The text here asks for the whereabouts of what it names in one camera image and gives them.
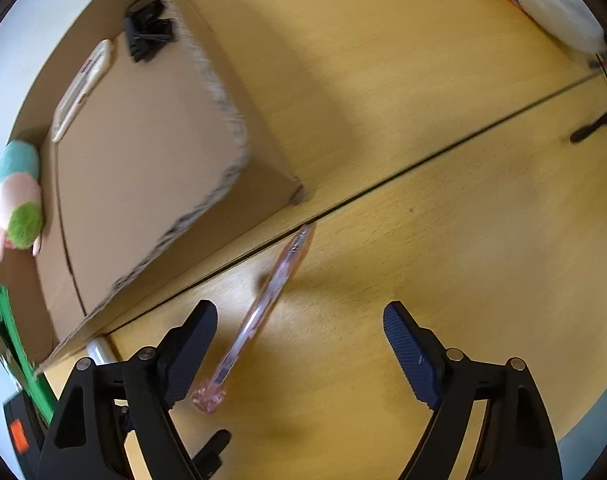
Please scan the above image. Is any pink blue green plush toy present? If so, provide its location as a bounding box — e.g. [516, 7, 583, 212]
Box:
[0, 140, 44, 262]

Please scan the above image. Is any clear white phone case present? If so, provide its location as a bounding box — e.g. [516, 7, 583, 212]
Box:
[50, 39, 113, 143]

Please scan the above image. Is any black binder clip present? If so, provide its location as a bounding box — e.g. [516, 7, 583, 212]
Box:
[124, 0, 174, 63]

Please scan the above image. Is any orange black device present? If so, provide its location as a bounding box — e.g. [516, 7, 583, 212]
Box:
[4, 390, 47, 480]

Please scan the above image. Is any brown cardboard box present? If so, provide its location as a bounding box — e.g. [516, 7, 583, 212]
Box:
[0, 0, 303, 370]

